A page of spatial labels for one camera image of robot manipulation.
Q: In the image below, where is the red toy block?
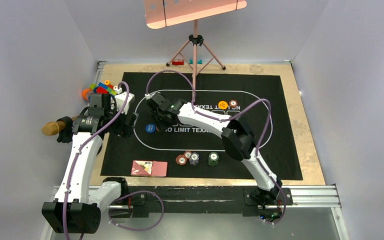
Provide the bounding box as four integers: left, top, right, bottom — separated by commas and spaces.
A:
171, 58, 185, 66

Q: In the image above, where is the colourful toy block stack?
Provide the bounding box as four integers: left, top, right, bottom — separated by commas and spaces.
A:
89, 80, 117, 96

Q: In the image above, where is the black poker table mat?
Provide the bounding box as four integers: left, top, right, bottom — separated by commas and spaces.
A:
100, 72, 303, 181

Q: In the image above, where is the purple cable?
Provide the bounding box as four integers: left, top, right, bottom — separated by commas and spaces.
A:
144, 69, 286, 226
62, 81, 165, 240

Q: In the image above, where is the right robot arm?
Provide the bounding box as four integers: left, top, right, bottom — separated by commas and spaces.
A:
145, 92, 282, 204

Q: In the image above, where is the yellow big blind button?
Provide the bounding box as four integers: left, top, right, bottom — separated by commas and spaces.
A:
217, 100, 229, 110

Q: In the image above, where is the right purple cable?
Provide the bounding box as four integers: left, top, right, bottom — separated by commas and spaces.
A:
144, 69, 286, 226

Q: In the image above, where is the gold microphone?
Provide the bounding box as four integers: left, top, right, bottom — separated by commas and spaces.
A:
41, 116, 77, 136

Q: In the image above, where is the aluminium rail frame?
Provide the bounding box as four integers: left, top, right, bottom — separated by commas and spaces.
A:
39, 60, 350, 240

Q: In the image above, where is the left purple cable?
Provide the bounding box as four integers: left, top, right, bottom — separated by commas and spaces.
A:
62, 81, 165, 240

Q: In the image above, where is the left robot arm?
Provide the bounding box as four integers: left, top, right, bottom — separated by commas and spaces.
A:
41, 91, 138, 235

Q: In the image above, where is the pink music stand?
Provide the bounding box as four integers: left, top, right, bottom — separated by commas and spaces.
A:
142, 0, 248, 88

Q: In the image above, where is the blue poker chip stack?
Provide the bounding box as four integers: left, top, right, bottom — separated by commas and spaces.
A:
189, 152, 200, 166

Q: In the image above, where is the red poker chip stack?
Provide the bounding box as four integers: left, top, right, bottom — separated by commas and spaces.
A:
175, 154, 188, 165

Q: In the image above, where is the orange tape roll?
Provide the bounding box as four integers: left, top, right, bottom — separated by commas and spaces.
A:
81, 88, 94, 102

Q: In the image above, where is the green poker chip stack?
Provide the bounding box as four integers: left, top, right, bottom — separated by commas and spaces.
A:
208, 152, 219, 167

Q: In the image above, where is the blue small blind button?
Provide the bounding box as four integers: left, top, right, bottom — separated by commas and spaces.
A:
145, 123, 157, 134

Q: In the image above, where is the playing card deck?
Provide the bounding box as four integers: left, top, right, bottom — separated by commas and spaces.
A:
130, 160, 168, 178

